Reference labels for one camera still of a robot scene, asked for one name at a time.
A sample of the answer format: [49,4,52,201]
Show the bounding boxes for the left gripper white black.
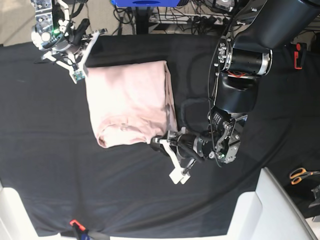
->
[150,127,208,185]

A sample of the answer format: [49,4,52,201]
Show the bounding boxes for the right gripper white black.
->
[42,18,107,84]

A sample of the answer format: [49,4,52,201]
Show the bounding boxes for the pink T-shirt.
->
[85,60,178,149]

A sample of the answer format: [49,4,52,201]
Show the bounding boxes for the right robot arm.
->
[31,0,108,83]

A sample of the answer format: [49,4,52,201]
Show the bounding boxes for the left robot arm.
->
[152,0,320,184]

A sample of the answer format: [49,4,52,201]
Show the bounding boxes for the blue box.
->
[110,0,180,8]

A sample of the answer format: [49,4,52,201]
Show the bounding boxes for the white power strip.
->
[149,12,230,25]

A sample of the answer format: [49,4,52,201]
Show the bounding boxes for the orange black clamp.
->
[59,219,111,240]

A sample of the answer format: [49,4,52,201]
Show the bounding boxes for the red black tool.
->
[293,42,307,70]

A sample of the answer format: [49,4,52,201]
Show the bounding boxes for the white table frame right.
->
[226,167,317,240]

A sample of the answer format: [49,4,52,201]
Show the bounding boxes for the white table frame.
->
[0,184,39,240]
[226,167,317,240]

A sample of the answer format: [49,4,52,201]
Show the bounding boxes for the orange handled scissors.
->
[289,167,320,185]

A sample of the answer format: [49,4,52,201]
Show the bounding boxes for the white table frame left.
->
[0,184,39,240]

